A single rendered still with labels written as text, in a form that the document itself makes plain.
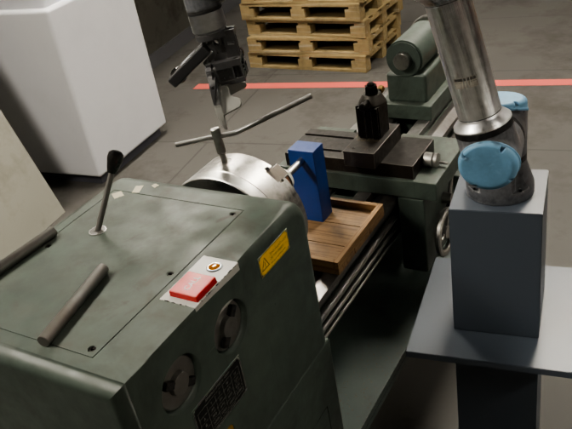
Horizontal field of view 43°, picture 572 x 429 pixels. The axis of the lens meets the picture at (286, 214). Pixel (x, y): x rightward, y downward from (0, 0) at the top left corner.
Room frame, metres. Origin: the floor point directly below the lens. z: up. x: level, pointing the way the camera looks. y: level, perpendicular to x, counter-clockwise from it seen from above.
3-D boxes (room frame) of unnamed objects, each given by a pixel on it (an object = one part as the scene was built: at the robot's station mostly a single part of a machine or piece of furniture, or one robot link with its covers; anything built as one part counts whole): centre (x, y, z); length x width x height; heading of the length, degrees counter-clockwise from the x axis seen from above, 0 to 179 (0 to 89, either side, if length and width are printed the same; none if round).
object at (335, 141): (2.01, -0.26, 0.95); 0.43 x 0.18 x 0.04; 55
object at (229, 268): (1.03, 0.17, 1.23); 0.13 x 0.08 x 0.06; 145
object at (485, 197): (1.40, -0.49, 1.15); 0.15 x 0.15 x 0.10
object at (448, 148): (2.04, -0.30, 0.89); 0.53 x 0.30 x 0.06; 55
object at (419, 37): (2.49, -0.57, 1.01); 0.30 x 0.20 x 0.29; 145
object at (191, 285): (1.01, 0.18, 1.26); 0.06 x 0.06 x 0.02; 55
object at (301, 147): (1.79, -0.09, 1.00); 0.08 x 0.06 x 0.23; 55
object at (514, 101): (1.39, -0.49, 1.27); 0.13 x 0.12 x 0.14; 154
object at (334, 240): (1.73, -0.04, 0.88); 0.36 x 0.30 x 0.04; 55
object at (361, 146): (1.95, -0.30, 1.00); 0.20 x 0.10 x 0.05; 145
